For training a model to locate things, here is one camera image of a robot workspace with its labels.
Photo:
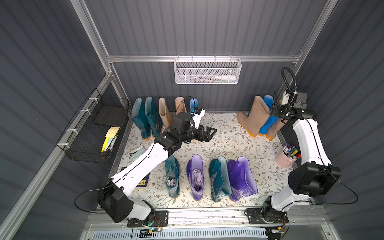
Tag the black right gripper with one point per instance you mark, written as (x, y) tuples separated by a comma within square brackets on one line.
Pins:
[(277, 109)]

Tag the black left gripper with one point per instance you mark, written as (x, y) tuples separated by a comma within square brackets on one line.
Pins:
[(201, 133)]

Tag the beige rain boot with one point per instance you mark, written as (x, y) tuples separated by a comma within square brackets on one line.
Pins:
[(166, 116), (257, 117), (180, 105), (274, 128)]

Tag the dark green boot back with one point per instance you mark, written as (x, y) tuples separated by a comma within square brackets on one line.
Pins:
[(153, 117)]

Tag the dark green boot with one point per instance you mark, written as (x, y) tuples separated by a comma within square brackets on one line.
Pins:
[(140, 119), (153, 117), (172, 169), (219, 177)]

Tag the blue rain boot back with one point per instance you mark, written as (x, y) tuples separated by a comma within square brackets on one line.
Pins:
[(268, 99)]

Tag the blue rain boot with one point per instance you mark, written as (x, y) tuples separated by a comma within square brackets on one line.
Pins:
[(268, 99), (193, 103)]

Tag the purple boot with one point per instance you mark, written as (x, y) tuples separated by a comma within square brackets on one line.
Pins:
[(195, 176), (241, 179)]

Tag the blue rain boot front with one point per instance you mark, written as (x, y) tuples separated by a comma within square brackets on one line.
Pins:
[(193, 103)]

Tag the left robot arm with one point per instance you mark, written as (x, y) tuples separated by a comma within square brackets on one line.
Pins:
[(114, 194)]

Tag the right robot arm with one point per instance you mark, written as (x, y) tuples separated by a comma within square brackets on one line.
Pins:
[(315, 176)]

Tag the dark green front boot left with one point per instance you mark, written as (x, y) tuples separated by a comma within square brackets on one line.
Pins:
[(172, 169)]

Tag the pink pen cup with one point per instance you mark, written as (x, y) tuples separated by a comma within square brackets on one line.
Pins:
[(287, 156)]

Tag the small pale green device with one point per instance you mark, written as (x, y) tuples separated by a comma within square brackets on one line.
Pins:
[(136, 153)]

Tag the dark green boot far left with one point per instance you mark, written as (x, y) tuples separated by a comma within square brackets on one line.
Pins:
[(140, 119)]

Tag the dark blue notebook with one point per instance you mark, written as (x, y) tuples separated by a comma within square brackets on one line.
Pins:
[(144, 181)]

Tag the yellow sticky notes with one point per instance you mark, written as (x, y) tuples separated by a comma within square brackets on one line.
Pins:
[(109, 137)]

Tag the dark green front boot right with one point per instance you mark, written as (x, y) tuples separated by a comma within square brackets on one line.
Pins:
[(219, 177)]

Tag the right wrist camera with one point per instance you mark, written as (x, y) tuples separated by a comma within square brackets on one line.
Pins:
[(300, 102)]

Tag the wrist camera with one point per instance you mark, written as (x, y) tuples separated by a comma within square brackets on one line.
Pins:
[(184, 121), (300, 102)]

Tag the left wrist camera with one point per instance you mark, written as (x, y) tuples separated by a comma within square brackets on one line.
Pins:
[(184, 121)]

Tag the white wire wall basket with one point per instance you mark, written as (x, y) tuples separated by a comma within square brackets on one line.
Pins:
[(207, 71)]

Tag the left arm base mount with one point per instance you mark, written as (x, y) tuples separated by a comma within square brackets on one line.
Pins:
[(154, 220)]

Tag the black wire side basket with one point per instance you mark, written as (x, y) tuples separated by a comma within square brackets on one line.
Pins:
[(84, 137)]

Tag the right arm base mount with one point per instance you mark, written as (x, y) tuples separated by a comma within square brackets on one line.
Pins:
[(262, 216)]

